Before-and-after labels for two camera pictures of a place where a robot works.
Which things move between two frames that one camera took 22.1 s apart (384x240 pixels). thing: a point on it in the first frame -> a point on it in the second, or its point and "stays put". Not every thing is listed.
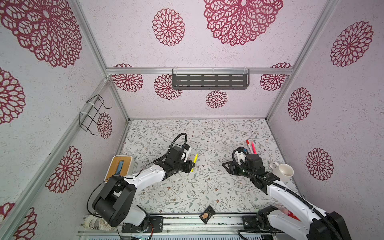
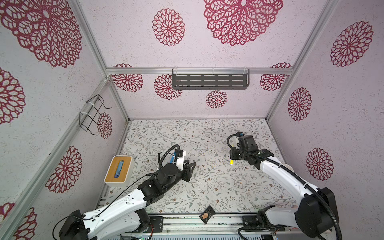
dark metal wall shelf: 210,78 stays put
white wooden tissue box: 120,165 stays put
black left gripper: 189,163 -> 187,171
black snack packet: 207,214 stays put
